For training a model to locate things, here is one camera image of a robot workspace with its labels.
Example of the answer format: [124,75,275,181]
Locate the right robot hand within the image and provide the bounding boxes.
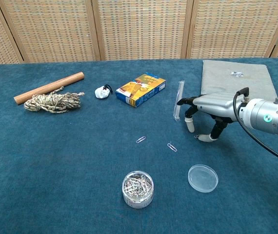
[176,94,242,143]

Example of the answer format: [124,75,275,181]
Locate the clear plastic petri dish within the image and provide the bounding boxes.
[187,164,219,194]

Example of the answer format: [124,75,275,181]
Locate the clear round paperclip container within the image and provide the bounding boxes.
[121,170,155,210]

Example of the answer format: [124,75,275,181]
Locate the grey plastic zip bag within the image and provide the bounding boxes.
[200,59,278,101]

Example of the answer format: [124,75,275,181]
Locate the clear plastic tube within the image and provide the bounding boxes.
[172,80,186,122]

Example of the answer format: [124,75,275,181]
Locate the yellow cardboard box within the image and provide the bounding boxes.
[115,73,167,108]

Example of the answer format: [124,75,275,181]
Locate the woven bamboo folding screen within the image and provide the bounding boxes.
[0,0,278,65]

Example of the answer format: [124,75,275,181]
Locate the blue felt table cover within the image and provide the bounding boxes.
[0,57,278,234]

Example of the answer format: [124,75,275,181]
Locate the wooden dowel stick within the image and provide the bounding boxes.
[13,71,85,106]

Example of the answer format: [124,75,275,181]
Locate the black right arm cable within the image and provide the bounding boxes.
[233,87,278,168]

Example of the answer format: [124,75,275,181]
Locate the small white pouch black string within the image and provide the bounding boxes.
[94,84,114,99]

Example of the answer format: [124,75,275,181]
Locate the coiled twine rope bundle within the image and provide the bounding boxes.
[23,86,85,114]

